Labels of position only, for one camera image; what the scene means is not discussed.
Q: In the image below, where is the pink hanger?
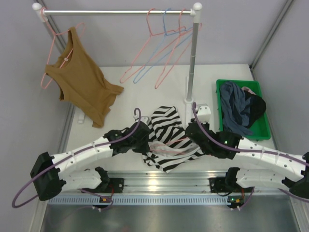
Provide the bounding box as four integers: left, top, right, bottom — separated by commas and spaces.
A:
154, 8, 203, 89
148, 138, 192, 156
119, 8, 186, 84
40, 7, 87, 90

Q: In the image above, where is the black white striped tank top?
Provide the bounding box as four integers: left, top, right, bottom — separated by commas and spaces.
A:
142, 106, 204, 173

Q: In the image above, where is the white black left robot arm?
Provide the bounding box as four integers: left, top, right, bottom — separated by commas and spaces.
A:
30, 122, 150, 201

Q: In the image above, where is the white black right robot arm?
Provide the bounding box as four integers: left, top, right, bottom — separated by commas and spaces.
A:
185, 121, 309, 199

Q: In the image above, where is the brown tank top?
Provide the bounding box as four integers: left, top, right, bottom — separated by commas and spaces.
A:
45, 27, 124, 128

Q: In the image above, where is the blue hanger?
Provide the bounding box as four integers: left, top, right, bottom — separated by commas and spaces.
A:
133, 8, 193, 84

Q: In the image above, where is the pink hanger under brown top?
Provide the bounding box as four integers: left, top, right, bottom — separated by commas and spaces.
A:
40, 7, 87, 90

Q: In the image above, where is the blue grey garment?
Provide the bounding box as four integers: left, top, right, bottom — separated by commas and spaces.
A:
220, 82, 253, 136

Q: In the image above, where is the pink garment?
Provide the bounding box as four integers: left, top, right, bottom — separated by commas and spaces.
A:
241, 87, 256, 96

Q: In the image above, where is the green plastic bin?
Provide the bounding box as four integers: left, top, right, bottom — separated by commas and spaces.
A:
216, 79, 271, 141

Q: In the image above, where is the black garment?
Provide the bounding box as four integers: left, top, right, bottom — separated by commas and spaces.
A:
243, 91, 266, 128

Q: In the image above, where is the white clothes rack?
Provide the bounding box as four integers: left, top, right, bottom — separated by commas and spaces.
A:
32, 2, 203, 126

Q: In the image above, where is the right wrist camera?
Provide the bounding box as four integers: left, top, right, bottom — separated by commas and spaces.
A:
197, 104, 211, 124

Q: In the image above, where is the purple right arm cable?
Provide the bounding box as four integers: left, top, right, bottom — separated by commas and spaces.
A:
192, 101, 309, 211

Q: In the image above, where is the aluminium rail frame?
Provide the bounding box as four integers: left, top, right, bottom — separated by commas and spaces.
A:
42, 106, 309, 232

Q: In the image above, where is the white slotted cable duct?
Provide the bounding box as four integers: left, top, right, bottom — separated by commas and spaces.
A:
48, 195, 231, 205

